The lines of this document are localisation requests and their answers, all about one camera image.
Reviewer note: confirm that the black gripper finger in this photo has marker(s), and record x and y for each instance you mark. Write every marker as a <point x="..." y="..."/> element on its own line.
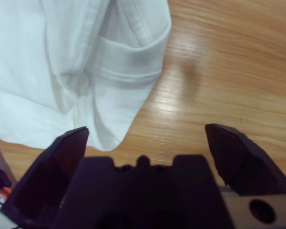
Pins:
<point x="45" y="181"/>
<point x="243" y="164"/>

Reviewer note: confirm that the white T-shirt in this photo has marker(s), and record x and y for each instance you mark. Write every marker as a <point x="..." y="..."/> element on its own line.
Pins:
<point x="50" y="59"/>

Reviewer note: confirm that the grey base plate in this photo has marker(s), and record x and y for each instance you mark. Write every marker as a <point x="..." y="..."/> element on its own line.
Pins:
<point x="7" y="167"/>

